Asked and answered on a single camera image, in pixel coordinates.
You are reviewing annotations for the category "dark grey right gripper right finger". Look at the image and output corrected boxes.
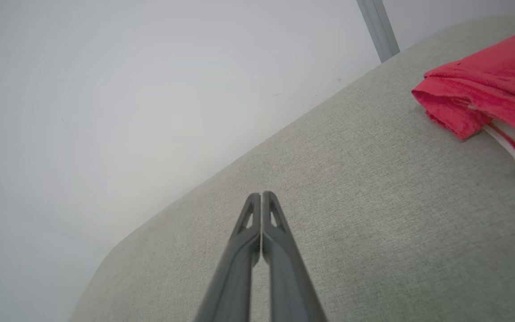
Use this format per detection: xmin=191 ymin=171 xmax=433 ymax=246
xmin=262 ymin=191 xmax=328 ymax=322

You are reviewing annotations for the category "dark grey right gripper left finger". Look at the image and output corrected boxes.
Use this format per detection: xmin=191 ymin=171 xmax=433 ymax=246
xmin=194 ymin=193 xmax=262 ymax=322

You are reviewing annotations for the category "red and white jersey shirt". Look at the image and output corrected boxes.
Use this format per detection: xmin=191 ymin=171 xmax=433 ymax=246
xmin=411 ymin=23 xmax=515 ymax=180

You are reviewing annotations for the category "grey fabric sofa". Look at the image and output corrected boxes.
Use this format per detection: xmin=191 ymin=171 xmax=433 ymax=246
xmin=67 ymin=15 xmax=515 ymax=322

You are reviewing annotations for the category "grey metal post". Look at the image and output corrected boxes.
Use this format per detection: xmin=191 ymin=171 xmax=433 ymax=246
xmin=356 ymin=0 xmax=401 ymax=64

